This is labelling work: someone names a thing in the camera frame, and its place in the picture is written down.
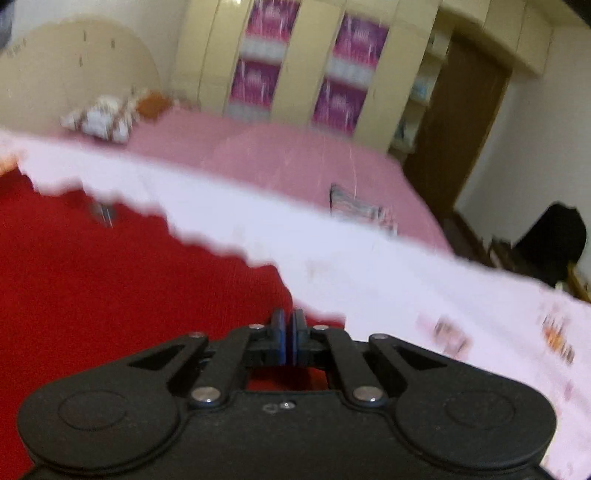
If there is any cream wardrobe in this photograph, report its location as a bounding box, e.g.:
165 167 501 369
170 1 552 152

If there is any cream wooden headboard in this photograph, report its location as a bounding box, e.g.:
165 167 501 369
1 17 161 134

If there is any black bag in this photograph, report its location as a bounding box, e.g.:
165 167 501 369
511 202 587 287

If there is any corner wall shelf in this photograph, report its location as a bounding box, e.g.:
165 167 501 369
391 27 452 158

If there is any upper left pink poster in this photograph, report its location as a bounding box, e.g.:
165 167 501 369
239 0 301 64

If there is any floral white bedsheet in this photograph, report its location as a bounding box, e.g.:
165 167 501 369
1 131 590 479

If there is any lower right pink poster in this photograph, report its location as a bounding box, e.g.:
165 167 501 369
311 77 368 137

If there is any red embellished sweater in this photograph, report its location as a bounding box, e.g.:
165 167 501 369
0 166 348 480

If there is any brown wooden door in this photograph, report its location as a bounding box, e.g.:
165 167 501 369
400 34 514 227

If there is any pink bed cover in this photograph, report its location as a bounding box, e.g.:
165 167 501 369
125 109 451 252

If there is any white patterned pillow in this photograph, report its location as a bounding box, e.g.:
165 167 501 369
60 95 137 144

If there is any upper right pink poster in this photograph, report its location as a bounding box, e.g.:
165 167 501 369
325 14 389 88

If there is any lower left pink poster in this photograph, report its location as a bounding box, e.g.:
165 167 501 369
224 58 281 122

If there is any orange patterned pillow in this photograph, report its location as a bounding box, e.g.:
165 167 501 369
135 90 175 122

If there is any pink poster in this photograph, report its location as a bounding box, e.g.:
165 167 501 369
325 14 389 88
239 0 301 64
311 77 368 137
224 58 281 122

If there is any striped folded garment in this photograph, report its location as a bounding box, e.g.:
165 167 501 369
329 184 398 237

